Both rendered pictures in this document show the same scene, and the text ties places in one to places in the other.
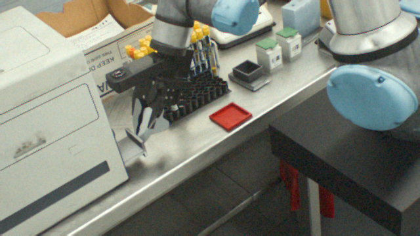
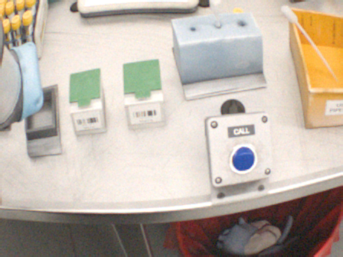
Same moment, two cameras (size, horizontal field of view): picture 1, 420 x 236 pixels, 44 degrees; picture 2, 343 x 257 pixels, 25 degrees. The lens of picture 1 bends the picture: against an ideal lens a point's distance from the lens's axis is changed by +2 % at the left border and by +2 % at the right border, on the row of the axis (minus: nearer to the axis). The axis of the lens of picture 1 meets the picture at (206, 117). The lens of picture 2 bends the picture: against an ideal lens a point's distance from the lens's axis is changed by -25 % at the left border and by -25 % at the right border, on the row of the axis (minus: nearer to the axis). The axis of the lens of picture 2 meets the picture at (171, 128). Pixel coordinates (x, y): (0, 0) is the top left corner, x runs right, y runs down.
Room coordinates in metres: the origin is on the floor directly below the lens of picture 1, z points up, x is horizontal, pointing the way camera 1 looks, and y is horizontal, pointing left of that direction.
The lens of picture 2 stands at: (0.65, -0.51, 1.81)
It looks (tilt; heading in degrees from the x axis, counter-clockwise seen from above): 62 degrees down; 29
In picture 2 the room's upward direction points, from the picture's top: 5 degrees counter-clockwise
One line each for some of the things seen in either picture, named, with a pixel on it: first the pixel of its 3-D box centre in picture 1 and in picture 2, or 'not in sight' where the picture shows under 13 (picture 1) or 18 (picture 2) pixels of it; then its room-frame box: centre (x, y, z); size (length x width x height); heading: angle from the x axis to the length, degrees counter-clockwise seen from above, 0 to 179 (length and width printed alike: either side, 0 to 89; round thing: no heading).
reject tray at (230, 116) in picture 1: (230, 116); not in sight; (0.89, -0.05, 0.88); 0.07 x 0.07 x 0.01; 30
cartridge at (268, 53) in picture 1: (268, 55); (86, 102); (1.05, -0.18, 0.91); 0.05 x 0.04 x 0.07; 30
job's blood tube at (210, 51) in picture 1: (213, 66); not in sight; (1.02, -0.04, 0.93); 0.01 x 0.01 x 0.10; 27
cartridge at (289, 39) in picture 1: (288, 44); (143, 93); (1.08, -0.23, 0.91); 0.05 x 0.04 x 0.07; 30
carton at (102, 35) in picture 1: (95, 44); not in sight; (1.21, 0.24, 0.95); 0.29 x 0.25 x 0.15; 30
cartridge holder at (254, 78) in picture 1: (248, 73); (40, 117); (1.02, -0.12, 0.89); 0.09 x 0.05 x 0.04; 32
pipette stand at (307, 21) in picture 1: (301, 18); (220, 47); (1.17, -0.29, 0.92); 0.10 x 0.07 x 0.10; 127
